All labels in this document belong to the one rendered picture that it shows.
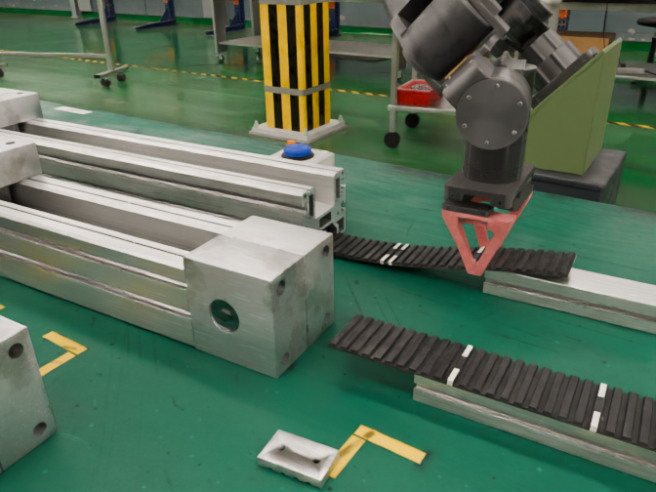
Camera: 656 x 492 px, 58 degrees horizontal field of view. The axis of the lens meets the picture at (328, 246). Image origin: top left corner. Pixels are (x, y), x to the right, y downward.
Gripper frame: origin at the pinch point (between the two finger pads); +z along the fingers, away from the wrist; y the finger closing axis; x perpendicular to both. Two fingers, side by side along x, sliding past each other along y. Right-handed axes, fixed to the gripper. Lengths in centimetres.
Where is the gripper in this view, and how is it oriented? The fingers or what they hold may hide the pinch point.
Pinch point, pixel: (482, 257)
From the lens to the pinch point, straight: 64.8
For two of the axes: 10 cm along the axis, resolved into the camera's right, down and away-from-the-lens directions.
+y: -4.8, 3.8, -7.9
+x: 8.7, 2.0, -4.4
